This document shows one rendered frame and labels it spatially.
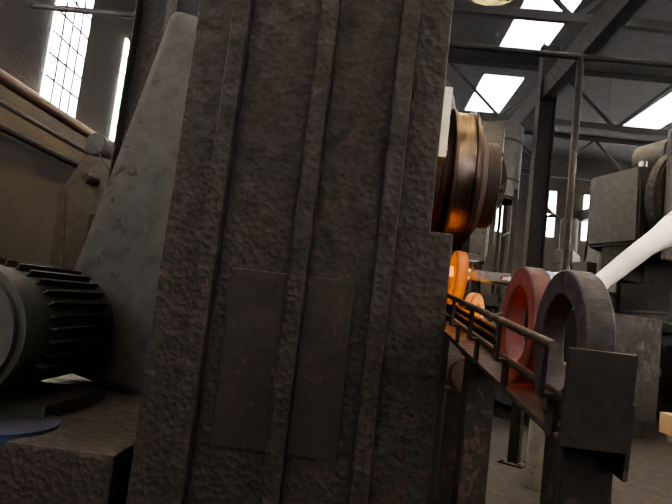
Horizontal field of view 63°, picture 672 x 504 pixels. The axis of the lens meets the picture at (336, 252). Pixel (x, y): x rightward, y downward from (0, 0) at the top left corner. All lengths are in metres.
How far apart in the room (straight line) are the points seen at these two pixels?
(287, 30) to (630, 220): 4.32
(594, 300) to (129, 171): 1.90
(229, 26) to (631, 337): 1.19
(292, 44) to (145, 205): 1.02
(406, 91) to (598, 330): 0.87
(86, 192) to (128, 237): 7.43
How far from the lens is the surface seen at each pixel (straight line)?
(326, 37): 1.45
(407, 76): 1.41
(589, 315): 0.68
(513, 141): 11.05
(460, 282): 1.55
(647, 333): 1.39
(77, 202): 9.71
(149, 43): 6.29
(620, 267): 1.90
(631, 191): 5.47
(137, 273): 2.23
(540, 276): 0.89
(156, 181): 2.25
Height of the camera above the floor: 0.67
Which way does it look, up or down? 5 degrees up
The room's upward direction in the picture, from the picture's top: 7 degrees clockwise
